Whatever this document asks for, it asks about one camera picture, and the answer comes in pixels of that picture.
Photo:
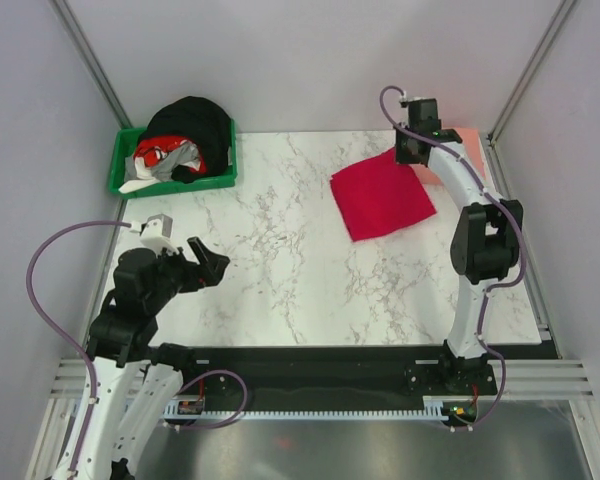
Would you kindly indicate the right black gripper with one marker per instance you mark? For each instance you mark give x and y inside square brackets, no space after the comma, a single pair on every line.
[402,158]

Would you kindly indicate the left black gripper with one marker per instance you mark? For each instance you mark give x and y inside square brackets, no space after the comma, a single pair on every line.
[214,263]

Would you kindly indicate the magenta t shirt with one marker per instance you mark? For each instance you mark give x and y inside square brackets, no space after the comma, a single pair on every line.
[378,196]

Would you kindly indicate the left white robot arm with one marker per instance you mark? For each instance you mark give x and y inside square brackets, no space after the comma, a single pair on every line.
[129,382]

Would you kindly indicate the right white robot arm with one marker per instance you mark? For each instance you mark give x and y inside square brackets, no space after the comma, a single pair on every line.
[484,248]

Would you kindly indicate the folded salmon pink t shirt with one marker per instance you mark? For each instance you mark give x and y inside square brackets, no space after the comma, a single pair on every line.
[471,142]

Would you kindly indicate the white garment in bin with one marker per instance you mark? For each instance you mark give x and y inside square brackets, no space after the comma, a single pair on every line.
[137,176]

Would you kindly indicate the grey garment in bin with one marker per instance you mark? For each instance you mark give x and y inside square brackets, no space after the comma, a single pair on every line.
[184,165]

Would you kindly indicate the red garment in bin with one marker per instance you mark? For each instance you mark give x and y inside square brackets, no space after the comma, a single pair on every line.
[155,149]

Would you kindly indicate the black garment in bin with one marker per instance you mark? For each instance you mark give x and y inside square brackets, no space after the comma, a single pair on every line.
[203,122]

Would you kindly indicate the green plastic bin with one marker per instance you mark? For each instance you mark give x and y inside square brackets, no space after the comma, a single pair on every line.
[125,144]

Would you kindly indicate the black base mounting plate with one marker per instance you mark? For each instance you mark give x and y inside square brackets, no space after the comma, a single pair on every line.
[302,378]

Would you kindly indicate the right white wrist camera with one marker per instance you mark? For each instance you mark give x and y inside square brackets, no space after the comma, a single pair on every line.
[412,99]

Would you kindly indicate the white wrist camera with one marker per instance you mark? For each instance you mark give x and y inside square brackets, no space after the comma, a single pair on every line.
[155,233]
[412,99]

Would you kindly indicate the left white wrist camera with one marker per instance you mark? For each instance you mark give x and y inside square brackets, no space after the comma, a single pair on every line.
[155,233]

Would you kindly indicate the light blue cable duct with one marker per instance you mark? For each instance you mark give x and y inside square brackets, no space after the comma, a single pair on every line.
[184,410]

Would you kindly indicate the left aluminium frame post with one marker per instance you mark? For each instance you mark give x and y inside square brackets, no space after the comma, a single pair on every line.
[74,30]

